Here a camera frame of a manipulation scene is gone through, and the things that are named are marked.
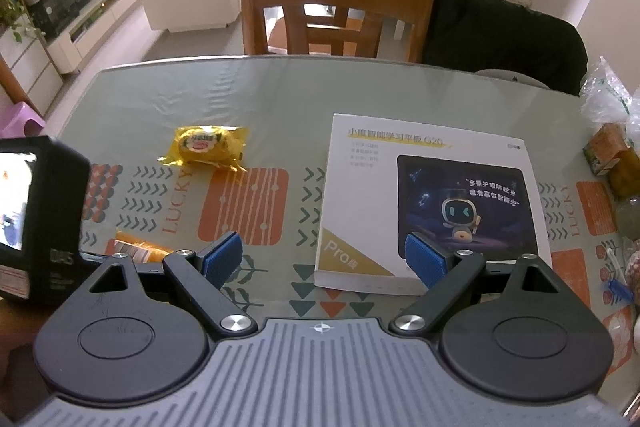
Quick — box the orange snack packet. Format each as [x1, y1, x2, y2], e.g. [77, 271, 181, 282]
[105, 231, 171, 263]

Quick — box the yellow snack packet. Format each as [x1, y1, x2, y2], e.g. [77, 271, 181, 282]
[158, 124, 250, 172]

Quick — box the purple plastic stool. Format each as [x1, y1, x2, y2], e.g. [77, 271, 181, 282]
[0, 102, 46, 139]

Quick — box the white tablet product box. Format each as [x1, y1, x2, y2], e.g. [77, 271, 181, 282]
[314, 114, 551, 296]

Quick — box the patterned tablecloth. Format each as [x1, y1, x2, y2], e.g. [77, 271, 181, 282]
[54, 57, 639, 410]

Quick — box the white tv cabinet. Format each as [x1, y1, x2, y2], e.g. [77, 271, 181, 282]
[47, 0, 140, 75]

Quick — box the blue white small brush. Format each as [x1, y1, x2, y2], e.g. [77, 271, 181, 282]
[605, 247, 634, 305]

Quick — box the green potted plant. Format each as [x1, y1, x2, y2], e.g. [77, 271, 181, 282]
[0, 0, 39, 43]

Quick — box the bag of nuts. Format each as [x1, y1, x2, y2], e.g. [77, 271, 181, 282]
[623, 237, 640, 305]

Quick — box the orange green carton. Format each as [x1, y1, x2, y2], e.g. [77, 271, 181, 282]
[582, 124, 629, 176]

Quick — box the clear plastic bag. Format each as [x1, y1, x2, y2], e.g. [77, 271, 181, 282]
[579, 56, 640, 150]

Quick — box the black chair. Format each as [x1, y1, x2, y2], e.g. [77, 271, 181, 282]
[421, 0, 588, 95]

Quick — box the wooden chair near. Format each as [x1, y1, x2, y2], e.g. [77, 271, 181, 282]
[242, 0, 434, 64]

